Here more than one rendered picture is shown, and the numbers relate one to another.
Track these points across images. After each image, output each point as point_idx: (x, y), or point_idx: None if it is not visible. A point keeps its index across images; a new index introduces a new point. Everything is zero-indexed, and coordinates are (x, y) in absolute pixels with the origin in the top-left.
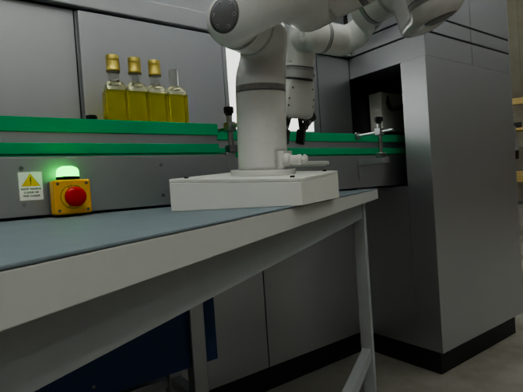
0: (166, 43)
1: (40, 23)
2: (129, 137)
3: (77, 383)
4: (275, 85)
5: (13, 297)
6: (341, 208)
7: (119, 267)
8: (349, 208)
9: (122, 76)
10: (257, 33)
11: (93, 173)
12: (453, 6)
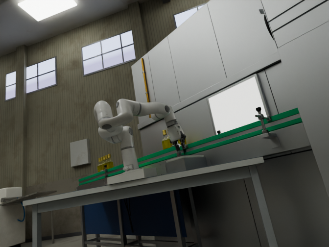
0: (188, 112)
1: (163, 124)
2: (155, 157)
3: (152, 229)
4: (121, 149)
5: (46, 199)
6: (159, 180)
7: (57, 197)
8: (210, 175)
9: None
10: (108, 141)
11: None
12: (100, 126)
